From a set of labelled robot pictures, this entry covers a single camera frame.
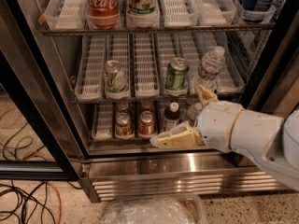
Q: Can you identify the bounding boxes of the white 7up can top shelf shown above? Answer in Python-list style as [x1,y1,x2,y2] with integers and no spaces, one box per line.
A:
[127,0,159,16]

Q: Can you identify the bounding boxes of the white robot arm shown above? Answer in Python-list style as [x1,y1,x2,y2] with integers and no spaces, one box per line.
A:
[149,85,299,190]

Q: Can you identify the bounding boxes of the clear water bottle bottom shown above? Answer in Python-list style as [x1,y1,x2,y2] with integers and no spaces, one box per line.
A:
[187,103,203,126]

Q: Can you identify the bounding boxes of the glass fridge door right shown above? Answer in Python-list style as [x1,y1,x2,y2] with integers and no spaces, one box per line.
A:
[239,0,299,118]

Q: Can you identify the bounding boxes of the clear plastic bin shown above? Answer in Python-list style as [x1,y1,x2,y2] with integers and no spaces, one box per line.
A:
[100,194,208,224]

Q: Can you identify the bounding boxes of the glass fridge door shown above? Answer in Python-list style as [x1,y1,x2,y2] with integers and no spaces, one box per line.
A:
[239,0,299,118]
[0,0,84,180]

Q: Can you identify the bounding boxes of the glass fridge door left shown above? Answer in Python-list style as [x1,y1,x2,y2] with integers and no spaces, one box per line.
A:
[0,0,84,180]

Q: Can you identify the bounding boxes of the red soda can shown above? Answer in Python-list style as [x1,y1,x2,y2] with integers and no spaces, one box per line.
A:
[138,111,155,135]
[140,100,155,112]

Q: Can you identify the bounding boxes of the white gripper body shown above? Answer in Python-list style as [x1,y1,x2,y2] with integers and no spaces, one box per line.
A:
[197,101,244,153]

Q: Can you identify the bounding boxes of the orange soda can back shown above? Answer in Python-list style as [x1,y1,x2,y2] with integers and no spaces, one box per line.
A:
[116,102,130,113]

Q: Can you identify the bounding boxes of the black and orange cables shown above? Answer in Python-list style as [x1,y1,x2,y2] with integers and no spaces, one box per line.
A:
[0,107,82,224]

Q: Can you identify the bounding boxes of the orange soda can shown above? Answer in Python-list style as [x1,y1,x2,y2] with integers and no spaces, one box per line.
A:
[116,102,130,113]
[116,112,133,136]

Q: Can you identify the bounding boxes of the red soda can front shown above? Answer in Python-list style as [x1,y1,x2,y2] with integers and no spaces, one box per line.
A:
[138,111,155,135]

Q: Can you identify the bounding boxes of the red Coca-Cola can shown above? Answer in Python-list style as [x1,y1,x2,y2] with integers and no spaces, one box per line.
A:
[87,0,120,28]

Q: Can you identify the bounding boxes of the clear water bottle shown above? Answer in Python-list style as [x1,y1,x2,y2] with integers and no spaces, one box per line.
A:
[192,46,225,92]
[187,103,203,126]

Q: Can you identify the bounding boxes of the brown drink bottle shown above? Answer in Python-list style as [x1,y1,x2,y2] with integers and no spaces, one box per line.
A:
[164,102,180,131]

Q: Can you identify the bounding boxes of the green soda can middle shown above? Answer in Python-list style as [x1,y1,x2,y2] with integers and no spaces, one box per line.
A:
[165,57,189,91]

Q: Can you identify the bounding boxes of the stainless steel fridge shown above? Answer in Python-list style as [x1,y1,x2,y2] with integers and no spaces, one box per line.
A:
[0,0,299,203]

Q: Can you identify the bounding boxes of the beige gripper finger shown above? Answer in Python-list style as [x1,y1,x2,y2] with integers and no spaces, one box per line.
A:
[149,121,202,149]
[194,85,219,107]

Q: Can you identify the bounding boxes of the clear water bottle middle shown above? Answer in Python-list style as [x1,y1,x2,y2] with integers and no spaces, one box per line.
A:
[192,46,225,92]

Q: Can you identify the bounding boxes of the red soda can back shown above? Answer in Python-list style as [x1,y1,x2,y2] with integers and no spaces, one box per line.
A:
[140,100,155,112]

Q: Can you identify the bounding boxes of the orange soda can front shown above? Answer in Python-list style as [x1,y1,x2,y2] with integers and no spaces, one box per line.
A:
[116,112,133,136]

